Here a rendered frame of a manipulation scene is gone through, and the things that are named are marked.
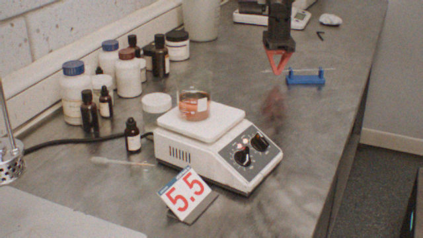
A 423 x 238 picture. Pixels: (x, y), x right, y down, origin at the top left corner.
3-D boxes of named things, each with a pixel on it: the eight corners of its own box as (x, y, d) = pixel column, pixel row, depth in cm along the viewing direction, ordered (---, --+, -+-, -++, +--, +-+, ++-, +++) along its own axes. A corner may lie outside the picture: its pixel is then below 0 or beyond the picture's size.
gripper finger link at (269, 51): (265, 79, 115) (267, 42, 111) (260, 67, 121) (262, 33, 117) (292, 78, 115) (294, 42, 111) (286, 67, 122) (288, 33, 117)
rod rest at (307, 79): (322, 78, 121) (323, 65, 119) (325, 83, 118) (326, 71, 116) (285, 79, 120) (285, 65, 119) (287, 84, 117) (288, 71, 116)
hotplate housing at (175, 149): (283, 162, 86) (286, 125, 82) (247, 199, 77) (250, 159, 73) (186, 129, 97) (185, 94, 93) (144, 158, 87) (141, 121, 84)
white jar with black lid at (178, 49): (168, 52, 137) (167, 29, 134) (191, 53, 137) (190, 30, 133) (163, 61, 131) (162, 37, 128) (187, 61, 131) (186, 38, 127)
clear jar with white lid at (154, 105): (143, 142, 93) (141, 106, 89) (143, 127, 98) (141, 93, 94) (174, 141, 93) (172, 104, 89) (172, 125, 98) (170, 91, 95)
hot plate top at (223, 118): (247, 116, 86) (247, 111, 85) (210, 144, 77) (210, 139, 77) (193, 99, 92) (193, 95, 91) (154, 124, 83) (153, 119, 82)
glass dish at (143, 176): (155, 191, 79) (154, 180, 78) (127, 184, 80) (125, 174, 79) (168, 174, 83) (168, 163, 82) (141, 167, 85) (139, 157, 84)
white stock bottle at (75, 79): (65, 112, 104) (57, 59, 98) (96, 109, 105) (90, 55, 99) (63, 127, 98) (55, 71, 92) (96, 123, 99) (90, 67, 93)
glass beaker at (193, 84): (217, 112, 86) (217, 69, 82) (205, 129, 80) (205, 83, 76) (181, 107, 88) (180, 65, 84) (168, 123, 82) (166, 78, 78)
